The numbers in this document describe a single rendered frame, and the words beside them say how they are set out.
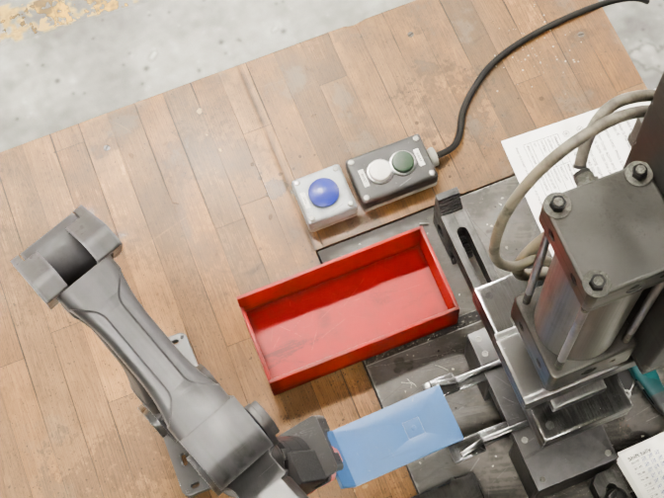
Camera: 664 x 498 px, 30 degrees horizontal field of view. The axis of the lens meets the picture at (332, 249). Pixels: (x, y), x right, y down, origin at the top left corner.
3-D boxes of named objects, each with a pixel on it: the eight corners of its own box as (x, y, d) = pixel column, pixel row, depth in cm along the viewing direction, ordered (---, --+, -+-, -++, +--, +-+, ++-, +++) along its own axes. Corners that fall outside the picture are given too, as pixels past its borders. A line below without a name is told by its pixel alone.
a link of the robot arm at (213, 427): (287, 438, 118) (79, 192, 117) (214, 502, 116) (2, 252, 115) (270, 433, 130) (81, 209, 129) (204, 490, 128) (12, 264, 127)
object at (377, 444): (318, 437, 144) (316, 432, 141) (438, 384, 145) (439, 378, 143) (342, 492, 142) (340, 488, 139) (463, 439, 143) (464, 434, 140)
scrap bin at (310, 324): (241, 311, 159) (235, 296, 153) (421, 241, 161) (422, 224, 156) (274, 395, 155) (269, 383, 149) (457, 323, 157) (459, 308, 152)
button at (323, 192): (304, 189, 163) (303, 183, 161) (333, 178, 163) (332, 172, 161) (315, 215, 161) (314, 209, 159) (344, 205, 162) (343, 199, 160)
